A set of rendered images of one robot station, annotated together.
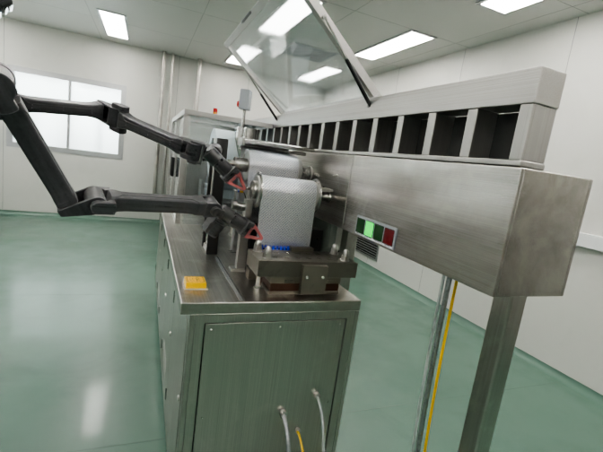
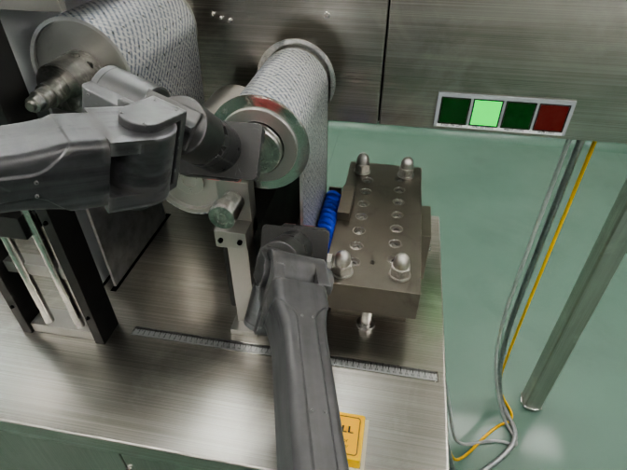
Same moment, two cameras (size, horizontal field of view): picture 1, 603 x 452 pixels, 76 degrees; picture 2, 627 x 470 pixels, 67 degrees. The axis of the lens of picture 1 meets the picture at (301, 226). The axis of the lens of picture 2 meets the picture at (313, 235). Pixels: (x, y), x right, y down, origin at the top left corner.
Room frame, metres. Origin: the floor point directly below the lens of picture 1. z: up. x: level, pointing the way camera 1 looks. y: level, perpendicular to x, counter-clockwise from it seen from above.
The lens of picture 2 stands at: (1.15, 0.66, 1.57)
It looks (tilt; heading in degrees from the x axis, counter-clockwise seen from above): 39 degrees down; 303
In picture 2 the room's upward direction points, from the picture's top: straight up
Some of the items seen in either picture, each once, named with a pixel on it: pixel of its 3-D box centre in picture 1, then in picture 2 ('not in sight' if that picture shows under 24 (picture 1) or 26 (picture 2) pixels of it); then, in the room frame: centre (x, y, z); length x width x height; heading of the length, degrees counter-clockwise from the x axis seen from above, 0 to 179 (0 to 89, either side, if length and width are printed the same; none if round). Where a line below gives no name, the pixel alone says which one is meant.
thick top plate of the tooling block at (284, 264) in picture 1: (301, 263); (378, 228); (1.45, -0.02, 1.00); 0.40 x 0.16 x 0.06; 113
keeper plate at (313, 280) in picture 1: (313, 280); (423, 241); (1.37, -0.07, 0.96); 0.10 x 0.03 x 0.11; 113
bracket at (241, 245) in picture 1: (240, 235); (240, 262); (1.57, 0.25, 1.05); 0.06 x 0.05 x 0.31; 113
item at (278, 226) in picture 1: (284, 230); (314, 189); (1.54, 0.06, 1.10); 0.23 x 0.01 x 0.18; 113
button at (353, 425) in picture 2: (195, 282); (339, 437); (1.31, 0.35, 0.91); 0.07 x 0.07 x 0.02; 23
